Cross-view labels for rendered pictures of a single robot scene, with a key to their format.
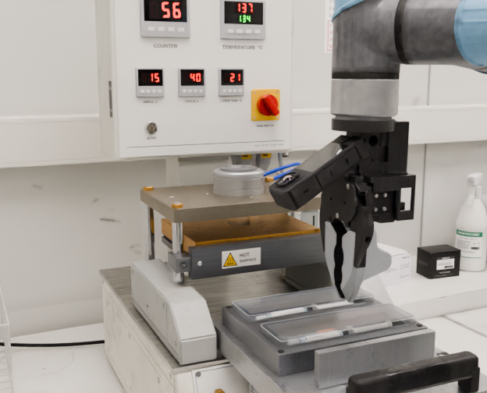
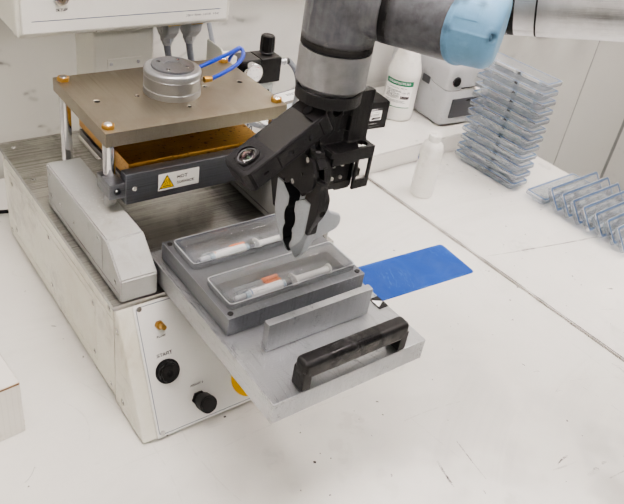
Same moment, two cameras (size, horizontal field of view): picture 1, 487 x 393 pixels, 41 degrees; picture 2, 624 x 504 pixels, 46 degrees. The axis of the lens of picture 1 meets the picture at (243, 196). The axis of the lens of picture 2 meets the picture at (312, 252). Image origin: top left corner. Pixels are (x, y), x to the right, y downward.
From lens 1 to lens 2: 0.26 m
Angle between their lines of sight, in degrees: 29
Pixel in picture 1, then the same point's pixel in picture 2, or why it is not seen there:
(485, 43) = (468, 55)
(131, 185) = not seen: hidden behind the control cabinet
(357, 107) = (326, 86)
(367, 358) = (311, 320)
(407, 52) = (387, 39)
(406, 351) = (345, 308)
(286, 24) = not seen: outside the picture
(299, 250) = not seen: hidden behind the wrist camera
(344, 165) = (307, 143)
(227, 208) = (164, 128)
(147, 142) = (56, 15)
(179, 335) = (119, 276)
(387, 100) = (358, 79)
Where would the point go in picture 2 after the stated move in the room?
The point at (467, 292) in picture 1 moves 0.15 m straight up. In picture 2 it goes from (391, 152) to (405, 90)
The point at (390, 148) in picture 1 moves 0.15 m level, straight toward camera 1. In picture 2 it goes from (353, 117) to (359, 187)
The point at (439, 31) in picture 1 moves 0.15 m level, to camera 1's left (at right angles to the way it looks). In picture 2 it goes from (424, 31) to (262, 20)
